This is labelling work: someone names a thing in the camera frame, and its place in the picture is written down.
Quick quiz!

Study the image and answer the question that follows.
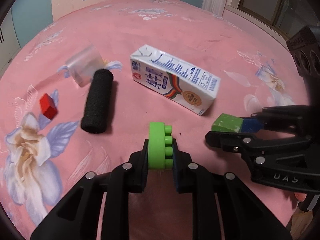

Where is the pink floral bed sheet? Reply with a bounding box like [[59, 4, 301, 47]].
[[1, 0, 308, 238]]

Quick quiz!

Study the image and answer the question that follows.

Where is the white wardrobe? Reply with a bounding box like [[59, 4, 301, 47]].
[[0, 9, 21, 77]]

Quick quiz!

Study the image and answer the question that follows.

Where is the clear plastic cup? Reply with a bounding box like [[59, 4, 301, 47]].
[[66, 45, 104, 87]]

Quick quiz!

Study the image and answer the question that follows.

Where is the red block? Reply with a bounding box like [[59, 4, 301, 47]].
[[39, 93, 58, 120]]

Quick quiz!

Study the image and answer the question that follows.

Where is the black foam roll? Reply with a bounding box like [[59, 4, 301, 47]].
[[80, 69, 114, 134]]

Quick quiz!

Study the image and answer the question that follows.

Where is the green cube block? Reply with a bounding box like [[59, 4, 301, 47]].
[[211, 113, 244, 133]]

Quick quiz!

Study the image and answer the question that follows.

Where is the white milk carton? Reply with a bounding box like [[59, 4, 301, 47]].
[[130, 44, 221, 116]]

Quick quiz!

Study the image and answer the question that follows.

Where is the dark framed window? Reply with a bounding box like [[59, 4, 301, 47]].
[[233, 0, 319, 40]]

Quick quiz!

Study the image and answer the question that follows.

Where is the green toy brick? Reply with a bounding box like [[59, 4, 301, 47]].
[[148, 122, 173, 170]]

